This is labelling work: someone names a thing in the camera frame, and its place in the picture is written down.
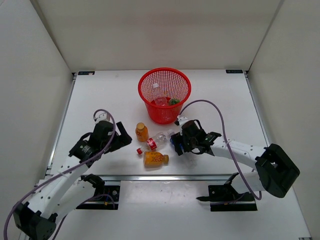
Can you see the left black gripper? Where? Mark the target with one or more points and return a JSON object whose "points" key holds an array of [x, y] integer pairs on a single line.
{"points": [[124, 138]]}

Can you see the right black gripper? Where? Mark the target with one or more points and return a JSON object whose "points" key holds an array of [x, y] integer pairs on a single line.
{"points": [[179, 139]]}

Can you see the orange juice bottle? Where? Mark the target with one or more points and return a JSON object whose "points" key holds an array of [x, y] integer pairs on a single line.
{"points": [[152, 159], [141, 132]]}

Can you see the green soda bottle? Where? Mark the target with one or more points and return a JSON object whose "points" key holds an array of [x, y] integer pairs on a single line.
{"points": [[173, 101]]}

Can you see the clear water bottle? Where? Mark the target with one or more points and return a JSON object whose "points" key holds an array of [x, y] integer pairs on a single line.
{"points": [[159, 96]]}

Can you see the blue-label water bottle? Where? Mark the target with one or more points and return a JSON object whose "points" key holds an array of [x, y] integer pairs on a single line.
{"points": [[175, 140]]}

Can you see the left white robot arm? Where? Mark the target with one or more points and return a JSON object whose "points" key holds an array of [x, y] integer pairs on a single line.
{"points": [[65, 191]]}

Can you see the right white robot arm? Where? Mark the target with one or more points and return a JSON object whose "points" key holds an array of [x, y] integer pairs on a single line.
{"points": [[273, 170]]}

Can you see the clear red-label cola bottle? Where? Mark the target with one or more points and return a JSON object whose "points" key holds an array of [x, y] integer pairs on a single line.
{"points": [[152, 143]]}

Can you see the red plastic mesh basket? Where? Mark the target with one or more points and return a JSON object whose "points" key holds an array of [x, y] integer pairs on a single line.
{"points": [[173, 83]]}

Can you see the left dark corner sticker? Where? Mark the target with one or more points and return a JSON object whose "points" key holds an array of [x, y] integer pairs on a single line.
{"points": [[86, 73]]}

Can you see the dark corner sticker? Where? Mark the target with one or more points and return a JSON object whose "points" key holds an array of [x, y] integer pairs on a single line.
{"points": [[234, 71], [86, 73]]}

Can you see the right dark corner sticker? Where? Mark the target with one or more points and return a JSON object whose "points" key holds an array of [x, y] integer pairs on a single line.
{"points": [[234, 71]]}

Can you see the aluminium table edge rail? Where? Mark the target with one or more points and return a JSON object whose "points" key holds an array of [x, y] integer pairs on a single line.
{"points": [[165, 178]]}

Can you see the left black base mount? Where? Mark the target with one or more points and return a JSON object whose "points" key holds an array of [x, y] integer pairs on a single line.
{"points": [[106, 195]]}

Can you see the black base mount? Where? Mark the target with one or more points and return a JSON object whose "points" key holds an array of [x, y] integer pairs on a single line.
{"points": [[106, 195], [224, 198]]}

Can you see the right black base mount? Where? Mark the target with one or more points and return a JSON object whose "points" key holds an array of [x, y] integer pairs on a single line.
{"points": [[224, 198]]}

